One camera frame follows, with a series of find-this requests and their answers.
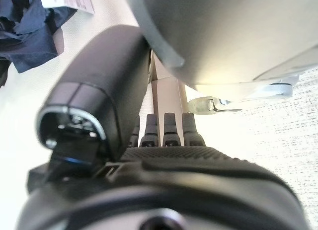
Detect black garment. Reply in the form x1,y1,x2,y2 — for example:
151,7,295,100
0,58,12,88

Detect navy blue garment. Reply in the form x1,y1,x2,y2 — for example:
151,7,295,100
0,0,78,74

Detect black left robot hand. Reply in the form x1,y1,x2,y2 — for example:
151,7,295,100
17,24,311,230

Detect white paper clothing tag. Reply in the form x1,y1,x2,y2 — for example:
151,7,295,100
38,0,95,15

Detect long grey striped rug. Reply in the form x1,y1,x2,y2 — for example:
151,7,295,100
186,68,318,230

